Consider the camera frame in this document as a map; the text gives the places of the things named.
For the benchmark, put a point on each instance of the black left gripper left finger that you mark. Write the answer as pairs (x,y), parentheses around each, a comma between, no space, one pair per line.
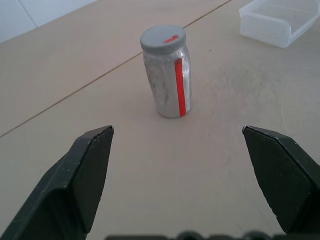
(65,185)

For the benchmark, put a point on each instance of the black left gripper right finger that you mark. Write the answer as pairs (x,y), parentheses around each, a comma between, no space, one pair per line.
(285,180)

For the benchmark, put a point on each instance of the grey-lidded jar with red stripe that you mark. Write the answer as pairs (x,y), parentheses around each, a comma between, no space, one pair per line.
(171,83)

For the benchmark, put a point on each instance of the clear plastic container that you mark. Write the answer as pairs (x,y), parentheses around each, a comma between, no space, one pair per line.
(277,21)

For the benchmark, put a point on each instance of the light blue ribbed jar lid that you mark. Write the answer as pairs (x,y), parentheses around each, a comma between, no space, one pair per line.
(163,39)

